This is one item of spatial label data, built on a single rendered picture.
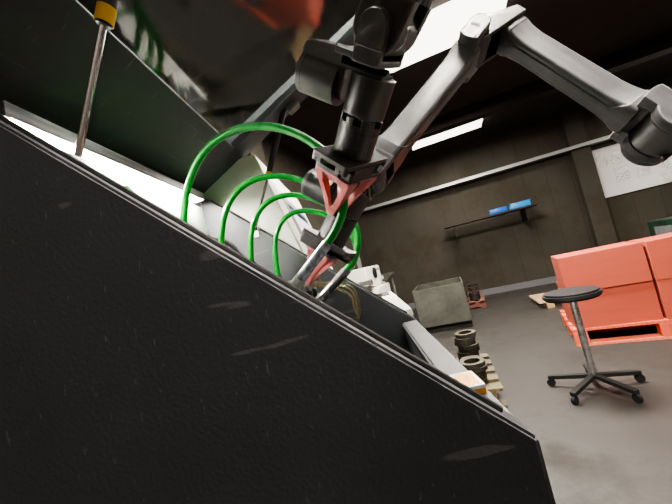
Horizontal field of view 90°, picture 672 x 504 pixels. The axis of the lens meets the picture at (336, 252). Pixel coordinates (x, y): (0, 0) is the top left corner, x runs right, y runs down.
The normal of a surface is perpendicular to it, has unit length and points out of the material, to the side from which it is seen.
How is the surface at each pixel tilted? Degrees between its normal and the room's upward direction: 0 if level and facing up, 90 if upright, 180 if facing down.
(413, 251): 90
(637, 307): 90
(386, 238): 90
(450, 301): 90
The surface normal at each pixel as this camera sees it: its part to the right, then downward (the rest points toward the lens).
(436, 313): -0.32, 0.01
